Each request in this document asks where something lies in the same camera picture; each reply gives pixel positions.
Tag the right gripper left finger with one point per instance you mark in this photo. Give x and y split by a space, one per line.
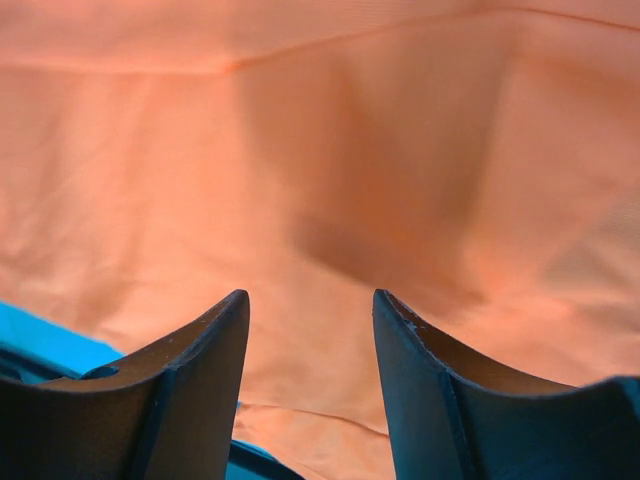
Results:
165 411

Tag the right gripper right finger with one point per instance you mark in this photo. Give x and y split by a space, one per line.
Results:
454 413

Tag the orange t shirt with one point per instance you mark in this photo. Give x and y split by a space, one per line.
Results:
479 159

